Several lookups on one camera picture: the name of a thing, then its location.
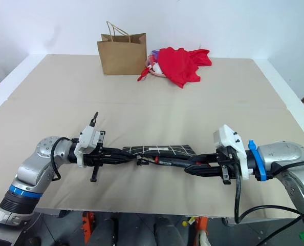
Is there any beige table cover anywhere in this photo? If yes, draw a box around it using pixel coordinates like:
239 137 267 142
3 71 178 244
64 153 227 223
0 53 304 220

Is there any pink basket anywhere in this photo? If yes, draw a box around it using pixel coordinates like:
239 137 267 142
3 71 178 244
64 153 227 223
144 49 168 78

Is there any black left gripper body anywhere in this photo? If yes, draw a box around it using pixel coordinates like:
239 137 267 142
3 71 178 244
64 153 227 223
81 112 110 182

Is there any red marker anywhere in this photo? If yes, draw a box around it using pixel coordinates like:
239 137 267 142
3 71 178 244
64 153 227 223
154 156 203 168

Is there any dark rounded shape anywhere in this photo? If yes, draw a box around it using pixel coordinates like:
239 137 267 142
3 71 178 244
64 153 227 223
154 216 179 246
102 217 120 246

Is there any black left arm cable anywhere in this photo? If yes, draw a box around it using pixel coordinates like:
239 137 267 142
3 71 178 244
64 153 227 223
50 137 73 180

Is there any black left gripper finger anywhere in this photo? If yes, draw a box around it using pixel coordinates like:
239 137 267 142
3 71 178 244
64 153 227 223
104 148 140 161
103 156 133 166

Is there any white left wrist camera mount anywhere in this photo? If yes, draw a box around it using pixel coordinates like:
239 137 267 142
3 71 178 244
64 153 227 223
74 125 106 169

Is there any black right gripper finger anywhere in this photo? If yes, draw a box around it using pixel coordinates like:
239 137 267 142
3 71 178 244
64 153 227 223
184 165 223 178
187 153 220 166

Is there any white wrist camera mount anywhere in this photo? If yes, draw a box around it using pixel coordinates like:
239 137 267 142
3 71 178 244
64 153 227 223
212 124 250 179
74 125 106 169

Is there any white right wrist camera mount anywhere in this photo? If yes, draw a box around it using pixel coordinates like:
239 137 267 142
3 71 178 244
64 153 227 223
212 124 250 179

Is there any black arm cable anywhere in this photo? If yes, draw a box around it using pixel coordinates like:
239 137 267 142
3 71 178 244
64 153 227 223
233 163 304 225
50 137 73 180

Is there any orange stand leg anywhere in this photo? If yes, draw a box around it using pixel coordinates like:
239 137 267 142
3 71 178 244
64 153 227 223
81 211 95 244
197 216 208 246

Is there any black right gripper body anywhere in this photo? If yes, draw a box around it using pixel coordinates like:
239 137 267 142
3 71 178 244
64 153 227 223
215 147 243 186

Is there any red cloth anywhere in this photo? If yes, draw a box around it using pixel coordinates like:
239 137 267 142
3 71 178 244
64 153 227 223
157 47 213 89

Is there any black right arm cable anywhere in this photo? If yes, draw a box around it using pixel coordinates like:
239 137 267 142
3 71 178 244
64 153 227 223
233 163 304 225

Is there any brown paper bag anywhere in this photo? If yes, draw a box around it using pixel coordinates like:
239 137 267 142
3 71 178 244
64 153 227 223
96 20 147 76

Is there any red ribbon bow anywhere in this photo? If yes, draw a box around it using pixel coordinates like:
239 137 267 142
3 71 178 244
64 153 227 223
137 64 153 83

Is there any blue right wrist clamp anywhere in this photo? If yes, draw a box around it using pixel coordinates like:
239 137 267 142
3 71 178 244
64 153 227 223
247 139 268 182

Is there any black white grid pouch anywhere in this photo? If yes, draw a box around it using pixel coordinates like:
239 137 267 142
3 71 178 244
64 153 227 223
121 144 196 166

